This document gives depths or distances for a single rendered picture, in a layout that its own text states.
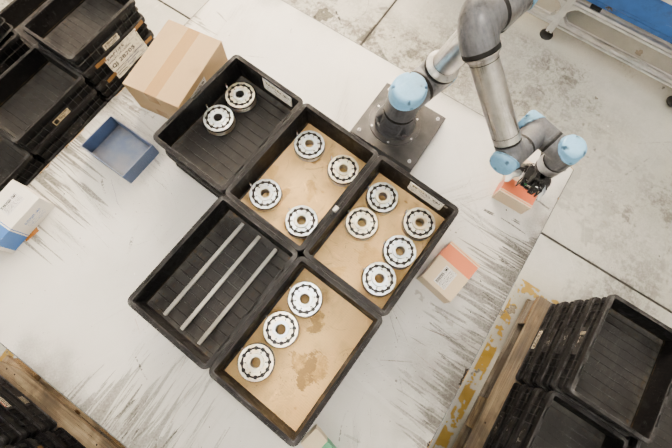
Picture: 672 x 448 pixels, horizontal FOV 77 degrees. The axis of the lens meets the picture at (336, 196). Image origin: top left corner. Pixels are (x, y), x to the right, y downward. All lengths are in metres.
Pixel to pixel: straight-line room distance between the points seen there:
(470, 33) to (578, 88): 1.91
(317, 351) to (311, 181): 0.53
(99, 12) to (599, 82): 2.74
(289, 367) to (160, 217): 0.69
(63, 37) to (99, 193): 0.94
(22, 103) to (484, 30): 2.04
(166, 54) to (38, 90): 0.92
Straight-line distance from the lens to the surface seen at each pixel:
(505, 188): 1.59
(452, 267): 1.45
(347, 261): 1.34
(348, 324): 1.32
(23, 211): 1.72
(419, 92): 1.42
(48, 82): 2.47
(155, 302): 1.41
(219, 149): 1.49
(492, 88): 1.16
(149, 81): 1.65
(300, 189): 1.40
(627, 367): 2.01
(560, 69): 2.99
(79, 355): 1.64
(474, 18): 1.11
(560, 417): 2.01
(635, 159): 2.93
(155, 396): 1.55
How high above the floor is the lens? 2.15
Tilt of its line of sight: 72 degrees down
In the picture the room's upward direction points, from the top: 6 degrees clockwise
